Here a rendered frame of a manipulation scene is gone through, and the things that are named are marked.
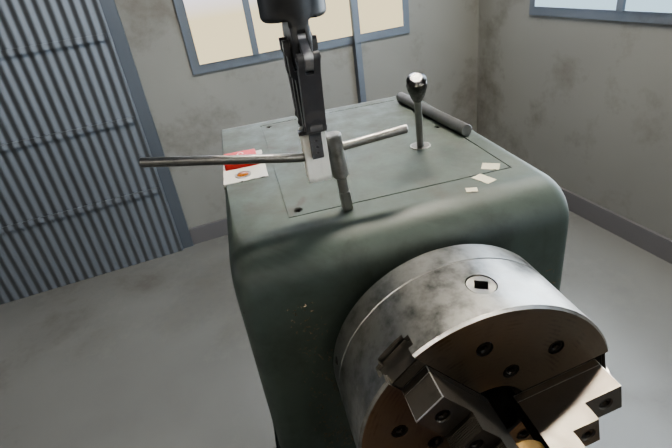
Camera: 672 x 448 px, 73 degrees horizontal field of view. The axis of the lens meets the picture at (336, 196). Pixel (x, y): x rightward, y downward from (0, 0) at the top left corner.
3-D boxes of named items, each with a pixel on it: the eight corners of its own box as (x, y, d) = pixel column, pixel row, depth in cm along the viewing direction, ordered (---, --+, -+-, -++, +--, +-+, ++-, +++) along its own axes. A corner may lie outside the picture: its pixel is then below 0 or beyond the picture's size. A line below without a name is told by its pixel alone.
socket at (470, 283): (463, 293, 52) (465, 274, 51) (494, 297, 51) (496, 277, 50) (463, 313, 49) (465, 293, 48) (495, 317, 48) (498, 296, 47)
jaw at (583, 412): (497, 371, 54) (586, 331, 54) (503, 397, 56) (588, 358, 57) (559, 458, 44) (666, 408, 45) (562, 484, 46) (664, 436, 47)
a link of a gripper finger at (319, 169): (323, 126, 56) (324, 128, 56) (331, 176, 60) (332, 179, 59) (300, 131, 56) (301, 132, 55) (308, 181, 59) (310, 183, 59)
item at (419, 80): (402, 102, 70) (400, 72, 68) (421, 99, 71) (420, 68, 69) (411, 109, 67) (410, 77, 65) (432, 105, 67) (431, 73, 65)
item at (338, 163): (352, 202, 65) (338, 128, 59) (357, 209, 63) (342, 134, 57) (338, 206, 64) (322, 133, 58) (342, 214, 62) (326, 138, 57)
